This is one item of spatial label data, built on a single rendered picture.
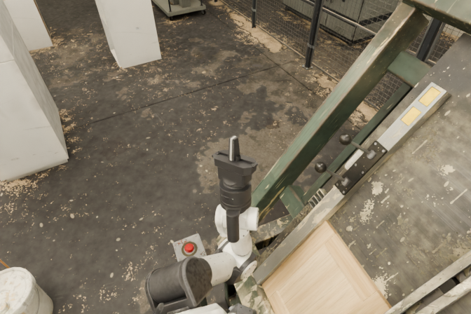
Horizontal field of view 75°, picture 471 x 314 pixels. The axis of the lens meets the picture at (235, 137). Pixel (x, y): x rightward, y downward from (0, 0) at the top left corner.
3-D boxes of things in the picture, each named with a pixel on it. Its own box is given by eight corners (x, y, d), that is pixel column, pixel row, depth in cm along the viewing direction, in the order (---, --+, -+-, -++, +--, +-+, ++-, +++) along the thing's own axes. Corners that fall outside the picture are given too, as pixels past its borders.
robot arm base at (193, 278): (176, 314, 89) (146, 323, 79) (169, 268, 94) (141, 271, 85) (217, 303, 83) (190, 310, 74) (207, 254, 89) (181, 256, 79)
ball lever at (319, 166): (343, 183, 102) (310, 165, 99) (350, 175, 100) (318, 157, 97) (346, 190, 98) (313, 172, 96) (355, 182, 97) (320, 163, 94)
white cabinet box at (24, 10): (9, 42, 470) (-18, -7, 420) (50, 34, 490) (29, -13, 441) (10, 55, 441) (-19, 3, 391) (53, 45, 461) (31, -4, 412)
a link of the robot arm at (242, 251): (259, 236, 95) (261, 258, 109) (237, 215, 100) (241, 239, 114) (235, 261, 90) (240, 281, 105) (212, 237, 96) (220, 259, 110)
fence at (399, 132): (258, 272, 127) (251, 273, 125) (437, 85, 88) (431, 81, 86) (264, 284, 124) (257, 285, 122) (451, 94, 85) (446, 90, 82)
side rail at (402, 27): (244, 223, 148) (227, 223, 141) (415, 15, 102) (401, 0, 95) (250, 234, 144) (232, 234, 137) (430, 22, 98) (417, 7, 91)
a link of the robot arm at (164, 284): (185, 295, 92) (152, 307, 81) (179, 264, 96) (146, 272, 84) (215, 285, 88) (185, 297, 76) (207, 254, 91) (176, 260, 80)
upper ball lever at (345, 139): (368, 157, 97) (334, 137, 94) (376, 148, 95) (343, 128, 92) (372, 164, 93) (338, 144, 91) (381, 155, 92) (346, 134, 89)
